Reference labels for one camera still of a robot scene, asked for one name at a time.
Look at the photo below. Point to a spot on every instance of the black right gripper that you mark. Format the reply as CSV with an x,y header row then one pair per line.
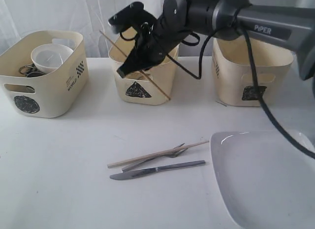
x,y
155,38

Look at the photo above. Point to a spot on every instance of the wooden chopstick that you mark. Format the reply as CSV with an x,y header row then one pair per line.
x,y
140,71
153,155

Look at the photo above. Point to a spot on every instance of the white round bowl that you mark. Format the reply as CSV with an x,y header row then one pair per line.
x,y
49,57

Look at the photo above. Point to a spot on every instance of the steel mug with wire handle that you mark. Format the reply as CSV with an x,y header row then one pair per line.
x,y
30,71

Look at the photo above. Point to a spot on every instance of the steel fork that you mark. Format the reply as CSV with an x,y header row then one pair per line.
x,y
138,163

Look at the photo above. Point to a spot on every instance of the steel spoon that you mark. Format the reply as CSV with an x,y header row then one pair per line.
x,y
144,78

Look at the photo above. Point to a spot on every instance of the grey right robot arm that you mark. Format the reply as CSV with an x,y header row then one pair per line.
x,y
287,27

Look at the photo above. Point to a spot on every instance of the cream bin with triangle mark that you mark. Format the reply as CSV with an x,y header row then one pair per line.
x,y
137,91

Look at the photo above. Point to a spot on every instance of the white backdrop curtain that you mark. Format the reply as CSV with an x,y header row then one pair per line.
x,y
19,18

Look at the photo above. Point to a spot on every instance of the cream bin with circle mark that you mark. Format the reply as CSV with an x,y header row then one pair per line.
x,y
52,94

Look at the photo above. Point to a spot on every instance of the cream bin with square mark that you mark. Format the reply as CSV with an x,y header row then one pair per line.
x,y
233,75

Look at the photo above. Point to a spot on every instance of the steel table knife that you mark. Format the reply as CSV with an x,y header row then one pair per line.
x,y
149,171

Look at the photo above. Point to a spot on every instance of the large white square plate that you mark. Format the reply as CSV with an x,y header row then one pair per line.
x,y
265,183

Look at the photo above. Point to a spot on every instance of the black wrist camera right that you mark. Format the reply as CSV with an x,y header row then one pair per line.
x,y
132,15

